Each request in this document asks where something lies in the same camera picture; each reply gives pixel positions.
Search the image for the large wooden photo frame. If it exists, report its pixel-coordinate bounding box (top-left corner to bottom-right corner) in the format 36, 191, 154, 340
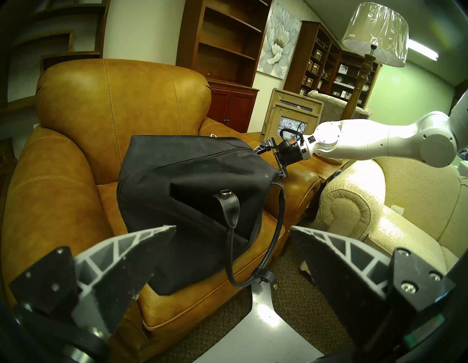
261, 88, 324, 134

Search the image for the asymmetric wooden shelf unit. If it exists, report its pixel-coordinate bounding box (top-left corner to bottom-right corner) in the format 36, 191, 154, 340
0, 0, 110, 117

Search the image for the wooden side table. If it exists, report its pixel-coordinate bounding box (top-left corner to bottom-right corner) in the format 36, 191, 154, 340
241, 132, 348, 183

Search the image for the dark bookcase with ornaments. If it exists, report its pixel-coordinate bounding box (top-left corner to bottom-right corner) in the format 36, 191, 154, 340
283, 21, 381, 108

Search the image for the tan leather armchair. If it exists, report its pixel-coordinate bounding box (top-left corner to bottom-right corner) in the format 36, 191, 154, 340
0, 59, 322, 363

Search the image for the ceiling light fixture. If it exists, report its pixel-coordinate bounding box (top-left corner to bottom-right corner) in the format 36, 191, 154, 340
407, 38, 439, 61

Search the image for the small wooden photo frame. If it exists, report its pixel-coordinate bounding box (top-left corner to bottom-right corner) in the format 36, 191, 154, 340
264, 102, 321, 141

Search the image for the grey upholstered chair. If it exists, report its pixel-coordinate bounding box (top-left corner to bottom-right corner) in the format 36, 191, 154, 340
307, 90, 371, 123

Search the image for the white flower painting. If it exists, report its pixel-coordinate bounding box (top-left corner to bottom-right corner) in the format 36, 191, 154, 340
257, 3, 302, 79

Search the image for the cherry wood bookcase with cabinet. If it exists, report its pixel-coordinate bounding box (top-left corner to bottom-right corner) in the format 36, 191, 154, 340
175, 0, 273, 133

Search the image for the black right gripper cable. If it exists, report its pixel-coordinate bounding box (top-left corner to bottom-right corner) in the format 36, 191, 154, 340
280, 123, 306, 145

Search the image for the wooden table lamp beige shade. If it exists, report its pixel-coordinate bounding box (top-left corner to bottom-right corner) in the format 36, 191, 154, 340
340, 2, 409, 121

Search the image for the cream fabric sofa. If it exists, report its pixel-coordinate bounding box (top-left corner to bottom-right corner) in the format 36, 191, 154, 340
320, 156, 468, 275

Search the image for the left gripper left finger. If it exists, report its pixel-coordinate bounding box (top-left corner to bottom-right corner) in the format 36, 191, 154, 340
9, 225, 177, 339

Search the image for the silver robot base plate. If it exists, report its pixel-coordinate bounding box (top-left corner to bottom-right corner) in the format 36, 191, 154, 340
194, 282, 324, 363

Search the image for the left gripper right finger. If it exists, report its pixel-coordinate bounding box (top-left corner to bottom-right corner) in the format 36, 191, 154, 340
290, 226, 456, 348

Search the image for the black zipper bag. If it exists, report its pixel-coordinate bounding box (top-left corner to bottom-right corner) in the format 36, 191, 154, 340
116, 135, 286, 296

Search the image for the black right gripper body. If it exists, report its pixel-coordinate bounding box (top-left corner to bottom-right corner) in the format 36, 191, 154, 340
271, 138, 304, 176

